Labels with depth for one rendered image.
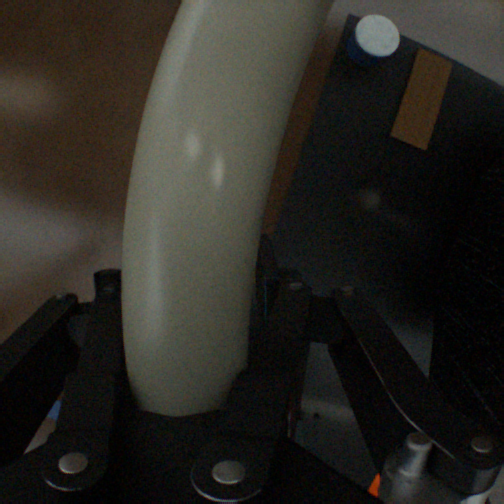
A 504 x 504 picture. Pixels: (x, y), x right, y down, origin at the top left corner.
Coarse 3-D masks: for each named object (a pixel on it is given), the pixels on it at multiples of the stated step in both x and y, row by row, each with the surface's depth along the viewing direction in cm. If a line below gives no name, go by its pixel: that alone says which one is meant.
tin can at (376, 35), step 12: (360, 24) 78; (372, 24) 78; (384, 24) 78; (360, 36) 79; (372, 36) 79; (384, 36) 79; (396, 36) 78; (348, 48) 90; (360, 48) 81; (372, 48) 80; (384, 48) 79; (360, 60) 89; (372, 60) 85
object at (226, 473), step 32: (288, 288) 15; (288, 320) 13; (256, 352) 11; (288, 352) 11; (256, 384) 9; (288, 384) 8; (224, 416) 7; (256, 416) 7; (288, 416) 9; (224, 448) 6; (256, 448) 6; (192, 480) 6; (224, 480) 5; (256, 480) 6
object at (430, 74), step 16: (416, 64) 90; (432, 64) 90; (448, 64) 89; (416, 80) 91; (432, 80) 91; (416, 96) 92; (432, 96) 92; (400, 112) 93; (416, 112) 93; (432, 112) 93; (400, 128) 94; (416, 128) 94; (432, 128) 94; (416, 144) 95
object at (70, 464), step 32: (96, 288) 15; (96, 320) 13; (96, 352) 11; (96, 384) 8; (128, 384) 11; (64, 416) 7; (96, 416) 7; (64, 448) 6; (96, 448) 6; (64, 480) 5; (96, 480) 5
